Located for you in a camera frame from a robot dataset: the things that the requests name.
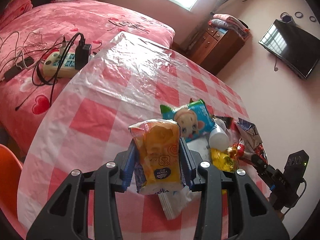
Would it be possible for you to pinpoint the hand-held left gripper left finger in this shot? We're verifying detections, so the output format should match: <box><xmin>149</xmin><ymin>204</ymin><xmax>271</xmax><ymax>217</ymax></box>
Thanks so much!
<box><xmin>26</xmin><ymin>137</ymin><xmax>137</xmax><ymax>240</ymax></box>

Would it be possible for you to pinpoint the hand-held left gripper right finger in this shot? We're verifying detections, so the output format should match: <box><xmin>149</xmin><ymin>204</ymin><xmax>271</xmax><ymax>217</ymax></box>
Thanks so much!
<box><xmin>179</xmin><ymin>137</ymin><xmax>290</xmax><ymax>240</ymax></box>

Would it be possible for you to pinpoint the orange tissue pack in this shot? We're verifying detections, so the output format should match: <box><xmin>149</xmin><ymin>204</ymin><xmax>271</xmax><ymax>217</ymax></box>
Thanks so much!
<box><xmin>128</xmin><ymin>119</ymin><xmax>185</xmax><ymax>197</ymax></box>

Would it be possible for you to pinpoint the white wet wipes packet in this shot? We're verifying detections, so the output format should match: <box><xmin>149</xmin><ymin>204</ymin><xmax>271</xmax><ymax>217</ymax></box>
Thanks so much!
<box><xmin>155</xmin><ymin>185</ymin><xmax>193</xmax><ymax>221</ymax></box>

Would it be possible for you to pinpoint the black snack wrapper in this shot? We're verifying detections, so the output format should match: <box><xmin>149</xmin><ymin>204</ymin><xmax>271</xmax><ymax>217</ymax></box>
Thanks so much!
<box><xmin>212</xmin><ymin>114</ymin><xmax>235</xmax><ymax>132</ymax></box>

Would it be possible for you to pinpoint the person's right hand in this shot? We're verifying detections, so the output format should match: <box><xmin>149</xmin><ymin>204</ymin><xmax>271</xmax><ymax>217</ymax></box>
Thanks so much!
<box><xmin>274</xmin><ymin>204</ymin><xmax>290</xmax><ymax>216</ymax></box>

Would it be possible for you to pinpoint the yellow tomato chips bag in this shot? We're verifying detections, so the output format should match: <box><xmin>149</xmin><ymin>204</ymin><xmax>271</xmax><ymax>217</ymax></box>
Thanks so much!
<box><xmin>210</xmin><ymin>140</ymin><xmax>248</xmax><ymax>173</ymax></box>

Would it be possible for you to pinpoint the white printed milk carton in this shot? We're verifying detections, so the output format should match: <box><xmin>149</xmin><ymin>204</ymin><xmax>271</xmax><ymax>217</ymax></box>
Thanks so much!
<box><xmin>235</xmin><ymin>118</ymin><xmax>263</xmax><ymax>155</ymax></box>

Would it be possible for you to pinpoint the white plastic milk bottle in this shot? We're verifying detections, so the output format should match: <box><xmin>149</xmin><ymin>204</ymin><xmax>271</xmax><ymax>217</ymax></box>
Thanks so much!
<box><xmin>208</xmin><ymin>119</ymin><xmax>230</xmax><ymax>148</ymax></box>

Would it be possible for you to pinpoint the blue cartoon snack packet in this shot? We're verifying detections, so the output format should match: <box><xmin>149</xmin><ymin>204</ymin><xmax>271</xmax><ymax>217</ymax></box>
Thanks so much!
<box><xmin>160</xmin><ymin>99</ymin><xmax>216</xmax><ymax>142</ymax></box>

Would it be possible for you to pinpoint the pink checkered plastic tablecloth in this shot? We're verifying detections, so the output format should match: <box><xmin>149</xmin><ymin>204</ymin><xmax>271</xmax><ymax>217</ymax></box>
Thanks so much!
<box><xmin>18</xmin><ymin>31</ymin><xmax>275</xmax><ymax>240</ymax></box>

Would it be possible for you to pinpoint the brown wooden cabinet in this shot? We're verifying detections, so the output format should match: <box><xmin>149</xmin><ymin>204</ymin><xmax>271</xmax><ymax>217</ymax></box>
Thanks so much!
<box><xmin>187</xmin><ymin>21</ymin><xmax>246</xmax><ymax>76</ymax></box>

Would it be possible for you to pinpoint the orange chair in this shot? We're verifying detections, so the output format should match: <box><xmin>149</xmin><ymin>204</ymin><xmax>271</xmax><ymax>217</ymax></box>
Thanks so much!
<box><xmin>0</xmin><ymin>143</ymin><xmax>25</xmax><ymax>222</ymax></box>

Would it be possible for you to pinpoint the beige power strip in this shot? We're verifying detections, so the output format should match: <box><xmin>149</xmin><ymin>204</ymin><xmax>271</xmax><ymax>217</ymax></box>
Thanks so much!
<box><xmin>41</xmin><ymin>51</ymin><xmax>95</xmax><ymax>78</ymax></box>

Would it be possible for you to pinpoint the black charger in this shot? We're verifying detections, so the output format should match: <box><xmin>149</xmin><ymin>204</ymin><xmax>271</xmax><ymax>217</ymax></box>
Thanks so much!
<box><xmin>74</xmin><ymin>43</ymin><xmax>92</xmax><ymax>70</ymax></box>

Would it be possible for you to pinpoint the stack of folded blankets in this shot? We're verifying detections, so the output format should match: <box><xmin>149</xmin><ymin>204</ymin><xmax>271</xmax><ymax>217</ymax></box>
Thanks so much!
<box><xmin>211</xmin><ymin>13</ymin><xmax>250</xmax><ymax>38</ymax></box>

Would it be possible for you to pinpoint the small black adapter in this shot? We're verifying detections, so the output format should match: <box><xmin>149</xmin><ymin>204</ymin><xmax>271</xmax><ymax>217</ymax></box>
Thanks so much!
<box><xmin>3</xmin><ymin>66</ymin><xmax>22</xmax><ymax>82</ymax></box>

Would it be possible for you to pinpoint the bed with pink sheet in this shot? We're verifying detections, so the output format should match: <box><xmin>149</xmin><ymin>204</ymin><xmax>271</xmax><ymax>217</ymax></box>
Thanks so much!
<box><xmin>0</xmin><ymin>0</ymin><xmax>175</xmax><ymax>155</ymax></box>

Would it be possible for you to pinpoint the dark cloth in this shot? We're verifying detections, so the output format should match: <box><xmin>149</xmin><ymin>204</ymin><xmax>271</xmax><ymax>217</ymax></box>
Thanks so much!
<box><xmin>30</xmin><ymin>0</ymin><xmax>59</xmax><ymax>8</ymax></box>

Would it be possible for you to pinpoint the pink folded blanket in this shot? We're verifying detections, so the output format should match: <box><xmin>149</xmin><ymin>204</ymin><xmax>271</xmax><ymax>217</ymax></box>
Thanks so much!
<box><xmin>0</xmin><ymin>0</ymin><xmax>37</xmax><ymax>29</ymax></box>

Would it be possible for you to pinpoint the black wall television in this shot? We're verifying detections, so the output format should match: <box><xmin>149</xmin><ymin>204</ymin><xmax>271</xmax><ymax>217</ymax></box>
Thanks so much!
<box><xmin>258</xmin><ymin>19</ymin><xmax>320</xmax><ymax>80</ymax></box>

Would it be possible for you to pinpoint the blue wall ornament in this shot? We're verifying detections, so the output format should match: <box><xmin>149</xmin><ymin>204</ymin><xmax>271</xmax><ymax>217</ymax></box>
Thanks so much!
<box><xmin>280</xmin><ymin>12</ymin><xmax>295</xmax><ymax>25</ymax></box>

